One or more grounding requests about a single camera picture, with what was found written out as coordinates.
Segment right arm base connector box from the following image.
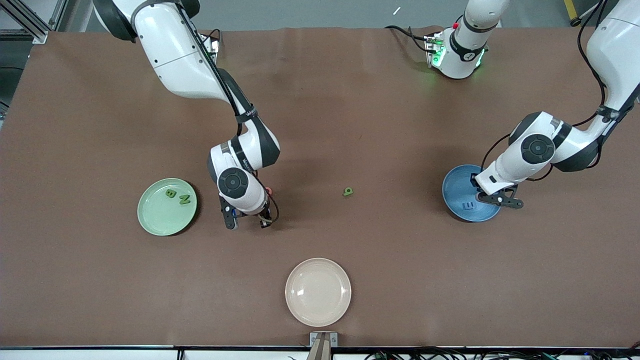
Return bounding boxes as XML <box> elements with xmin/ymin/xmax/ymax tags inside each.
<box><xmin>200</xmin><ymin>32</ymin><xmax>221</xmax><ymax>63</ymax></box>

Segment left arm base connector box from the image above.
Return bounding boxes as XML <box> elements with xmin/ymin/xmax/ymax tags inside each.
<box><xmin>424</xmin><ymin>31</ymin><xmax>447</xmax><ymax>69</ymax></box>

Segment blue round plate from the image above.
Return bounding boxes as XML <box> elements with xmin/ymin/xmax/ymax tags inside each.
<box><xmin>442</xmin><ymin>164</ymin><xmax>502</xmax><ymax>223</ymax></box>

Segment beige round plate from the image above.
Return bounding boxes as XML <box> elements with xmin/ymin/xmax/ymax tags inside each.
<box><xmin>285</xmin><ymin>257</ymin><xmax>352</xmax><ymax>328</ymax></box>

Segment green round plate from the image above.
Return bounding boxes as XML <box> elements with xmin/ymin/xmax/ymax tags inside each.
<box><xmin>137</xmin><ymin>178</ymin><xmax>198</xmax><ymax>237</ymax></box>

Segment brown table mat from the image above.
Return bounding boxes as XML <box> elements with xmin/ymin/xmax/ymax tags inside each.
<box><xmin>0</xmin><ymin>26</ymin><xmax>640</xmax><ymax>349</ymax></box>

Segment grey camera pole bracket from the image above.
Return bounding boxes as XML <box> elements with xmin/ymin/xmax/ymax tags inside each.
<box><xmin>309</xmin><ymin>331</ymin><xmax>339</xmax><ymax>360</ymax></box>

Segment black left base cable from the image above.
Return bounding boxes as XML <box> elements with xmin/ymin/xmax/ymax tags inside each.
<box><xmin>384</xmin><ymin>25</ymin><xmax>432</xmax><ymax>53</ymax></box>

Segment aluminium frame profile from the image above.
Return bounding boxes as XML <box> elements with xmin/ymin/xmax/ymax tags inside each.
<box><xmin>48</xmin><ymin>0</ymin><xmax>69</xmax><ymax>32</ymax></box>
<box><xmin>0</xmin><ymin>0</ymin><xmax>49</xmax><ymax>45</ymax></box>

